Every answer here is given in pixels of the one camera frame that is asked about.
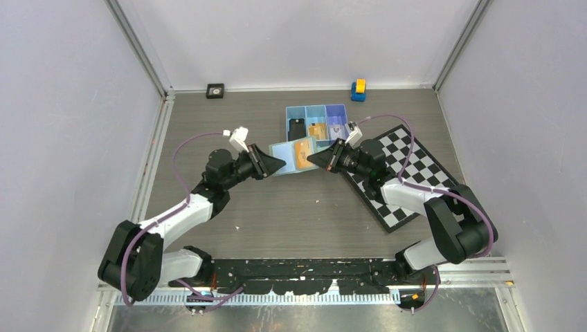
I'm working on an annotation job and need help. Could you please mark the blue yellow toy block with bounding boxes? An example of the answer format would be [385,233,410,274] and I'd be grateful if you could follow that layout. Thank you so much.
[350,79,366,102]

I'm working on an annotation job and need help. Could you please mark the small black square box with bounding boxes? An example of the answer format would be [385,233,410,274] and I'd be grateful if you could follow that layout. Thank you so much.
[206,83,225,99]

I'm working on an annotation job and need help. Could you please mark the black white checkerboard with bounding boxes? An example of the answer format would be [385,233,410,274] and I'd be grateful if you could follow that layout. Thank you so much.
[343,124,463,234]

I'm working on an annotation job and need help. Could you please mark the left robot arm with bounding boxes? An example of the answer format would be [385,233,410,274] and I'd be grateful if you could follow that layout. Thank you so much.
[97,144,287,302]

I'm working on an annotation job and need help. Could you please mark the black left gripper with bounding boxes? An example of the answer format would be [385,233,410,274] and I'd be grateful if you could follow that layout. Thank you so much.
[222,144,285,190]

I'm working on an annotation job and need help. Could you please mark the mint green card holder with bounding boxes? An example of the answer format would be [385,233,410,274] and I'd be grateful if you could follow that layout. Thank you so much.
[269,137,318,176]

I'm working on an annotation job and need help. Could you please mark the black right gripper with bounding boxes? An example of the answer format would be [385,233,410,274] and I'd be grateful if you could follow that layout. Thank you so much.
[307,138,370,180]

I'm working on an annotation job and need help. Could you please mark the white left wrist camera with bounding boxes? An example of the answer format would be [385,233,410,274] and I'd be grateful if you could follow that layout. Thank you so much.
[222,127,249,153]

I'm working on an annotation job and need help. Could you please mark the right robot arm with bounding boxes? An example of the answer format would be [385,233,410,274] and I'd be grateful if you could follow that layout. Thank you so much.
[307,139,498,284]

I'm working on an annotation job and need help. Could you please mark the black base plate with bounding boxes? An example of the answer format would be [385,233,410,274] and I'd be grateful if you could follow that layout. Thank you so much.
[165,257,442,297]

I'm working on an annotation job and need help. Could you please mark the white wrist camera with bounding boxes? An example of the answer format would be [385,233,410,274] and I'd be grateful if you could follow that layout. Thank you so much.
[222,127,249,153]
[345,121,363,147]

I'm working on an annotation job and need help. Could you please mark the white patterned card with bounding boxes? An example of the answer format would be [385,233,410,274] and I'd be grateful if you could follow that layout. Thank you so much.
[329,124,345,140]

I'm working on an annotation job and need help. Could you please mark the orange card with stripe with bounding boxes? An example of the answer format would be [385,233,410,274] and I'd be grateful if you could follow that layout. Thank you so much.
[308,122,328,140]

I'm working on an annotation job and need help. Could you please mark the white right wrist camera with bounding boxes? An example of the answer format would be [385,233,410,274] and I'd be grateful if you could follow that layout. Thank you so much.
[345,121,363,147]

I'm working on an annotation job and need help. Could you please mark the black card in tray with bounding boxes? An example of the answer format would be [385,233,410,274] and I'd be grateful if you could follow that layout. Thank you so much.
[287,118,307,141]

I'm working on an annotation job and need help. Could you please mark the aluminium frame rail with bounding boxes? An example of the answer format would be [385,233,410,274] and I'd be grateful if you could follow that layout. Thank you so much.
[97,256,516,292]

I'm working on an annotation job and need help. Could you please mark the blue three-compartment tray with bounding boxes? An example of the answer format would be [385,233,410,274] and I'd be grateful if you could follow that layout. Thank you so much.
[285,104,349,148]

